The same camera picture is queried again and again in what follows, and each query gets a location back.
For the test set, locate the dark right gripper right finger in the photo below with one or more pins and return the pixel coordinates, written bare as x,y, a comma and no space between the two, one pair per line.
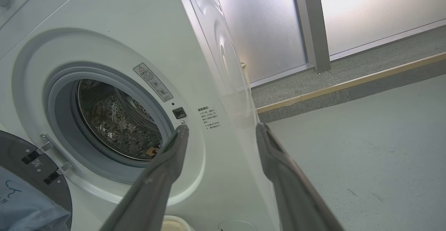
289,196

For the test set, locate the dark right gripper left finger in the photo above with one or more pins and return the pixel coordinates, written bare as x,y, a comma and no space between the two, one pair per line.
156,189

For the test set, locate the small orange object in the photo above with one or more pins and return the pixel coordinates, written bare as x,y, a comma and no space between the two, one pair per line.
152,151

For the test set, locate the blue printed garment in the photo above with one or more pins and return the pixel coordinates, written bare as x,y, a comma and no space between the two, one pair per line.
28,210

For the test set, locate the dark round washing machine door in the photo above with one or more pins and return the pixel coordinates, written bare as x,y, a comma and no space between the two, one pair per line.
14,154

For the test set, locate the cream canvas laundry basket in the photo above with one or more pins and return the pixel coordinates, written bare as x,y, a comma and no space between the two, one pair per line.
174,224

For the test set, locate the steel washing machine drum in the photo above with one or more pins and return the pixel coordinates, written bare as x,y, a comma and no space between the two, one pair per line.
111,119

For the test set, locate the white washing machine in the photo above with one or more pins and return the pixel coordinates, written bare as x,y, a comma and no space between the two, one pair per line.
139,32

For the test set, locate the grey warning sticker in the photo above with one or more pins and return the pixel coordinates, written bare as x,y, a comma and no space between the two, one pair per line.
153,82

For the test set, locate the wooden floor edge strip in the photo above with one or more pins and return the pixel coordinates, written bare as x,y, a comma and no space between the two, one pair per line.
348,83

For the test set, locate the grey metal partition post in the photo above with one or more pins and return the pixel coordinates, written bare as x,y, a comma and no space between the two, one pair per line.
313,25

